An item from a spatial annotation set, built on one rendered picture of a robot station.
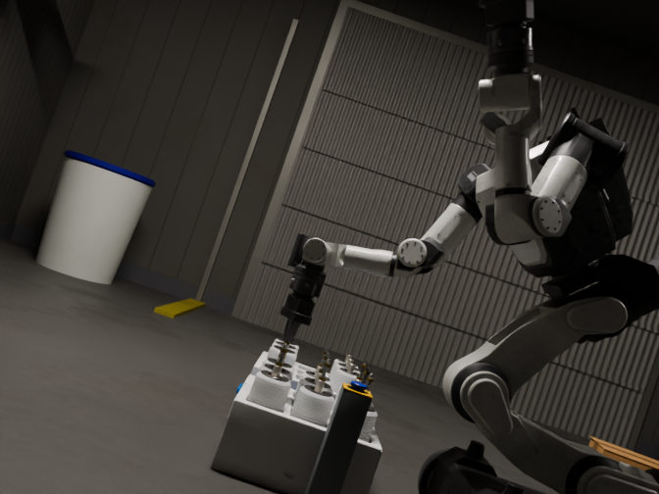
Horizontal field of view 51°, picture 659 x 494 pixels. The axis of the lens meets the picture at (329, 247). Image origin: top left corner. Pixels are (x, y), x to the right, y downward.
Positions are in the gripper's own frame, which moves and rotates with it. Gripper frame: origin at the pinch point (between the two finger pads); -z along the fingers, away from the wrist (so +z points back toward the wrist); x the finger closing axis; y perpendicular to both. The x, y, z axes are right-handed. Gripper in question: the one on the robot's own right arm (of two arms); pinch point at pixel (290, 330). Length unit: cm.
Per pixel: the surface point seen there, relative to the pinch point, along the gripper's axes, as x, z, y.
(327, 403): -20.7, -12.9, -5.7
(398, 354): 241, -24, -217
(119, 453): -13, -36, 39
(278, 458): -20.8, -28.7, 2.5
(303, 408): -18.6, -15.9, -0.9
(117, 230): 274, -1, -4
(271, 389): -14.8, -13.9, 7.6
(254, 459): -18.2, -30.8, 7.5
